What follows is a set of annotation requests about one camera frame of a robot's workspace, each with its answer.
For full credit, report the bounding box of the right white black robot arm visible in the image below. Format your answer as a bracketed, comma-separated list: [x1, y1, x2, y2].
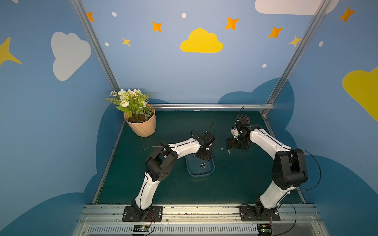
[226, 115, 308, 219]

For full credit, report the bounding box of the right small circuit board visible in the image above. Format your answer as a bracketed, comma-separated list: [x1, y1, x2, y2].
[257, 224, 273, 236]

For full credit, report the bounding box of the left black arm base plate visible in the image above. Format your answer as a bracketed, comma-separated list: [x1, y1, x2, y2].
[122, 205, 163, 222]

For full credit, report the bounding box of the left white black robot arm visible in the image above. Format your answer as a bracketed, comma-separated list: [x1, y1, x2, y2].
[132, 131, 215, 215]

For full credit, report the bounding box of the aluminium front rail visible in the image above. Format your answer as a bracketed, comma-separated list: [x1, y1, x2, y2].
[73, 204, 329, 236]

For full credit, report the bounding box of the left small circuit board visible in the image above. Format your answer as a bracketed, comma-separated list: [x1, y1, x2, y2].
[132, 225, 151, 234]

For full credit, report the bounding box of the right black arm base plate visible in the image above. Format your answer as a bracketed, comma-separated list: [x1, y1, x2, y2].
[239, 204, 281, 222]

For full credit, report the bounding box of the translucent blue storage box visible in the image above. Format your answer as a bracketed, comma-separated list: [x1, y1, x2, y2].
[185, 154, 215, 179]

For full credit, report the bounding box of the terracotta flower pot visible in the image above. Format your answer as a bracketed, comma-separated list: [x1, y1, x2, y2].
[124, 104, 156, 137]

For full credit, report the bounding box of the artificial white flower plant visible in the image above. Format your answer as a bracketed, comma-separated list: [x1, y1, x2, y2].
[106, 89, 154, 123]

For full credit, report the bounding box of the small circuit board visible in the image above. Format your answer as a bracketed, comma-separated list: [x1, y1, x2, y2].
[132, 225, 151, 234]
[257, 224, 273, 236]

